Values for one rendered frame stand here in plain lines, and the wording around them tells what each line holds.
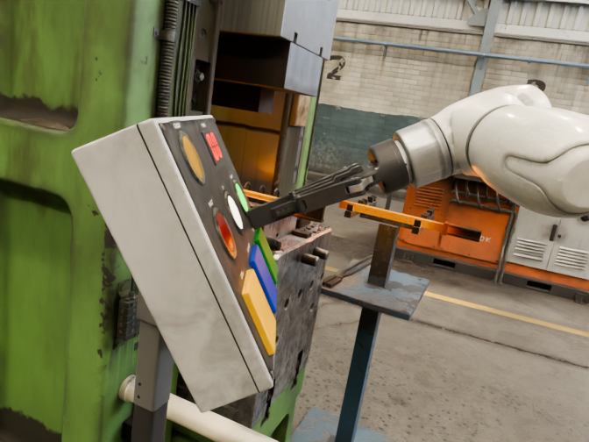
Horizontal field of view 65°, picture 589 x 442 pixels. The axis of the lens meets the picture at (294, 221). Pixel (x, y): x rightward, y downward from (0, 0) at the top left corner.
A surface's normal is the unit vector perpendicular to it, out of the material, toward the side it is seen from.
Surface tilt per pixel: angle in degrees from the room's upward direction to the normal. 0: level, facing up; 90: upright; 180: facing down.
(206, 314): 90
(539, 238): 90
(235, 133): 90
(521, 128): 56
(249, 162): 90
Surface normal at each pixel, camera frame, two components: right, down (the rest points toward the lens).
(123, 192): 0.03, 0.23
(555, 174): -0.74, 0.12
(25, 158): -0.40, 0.15
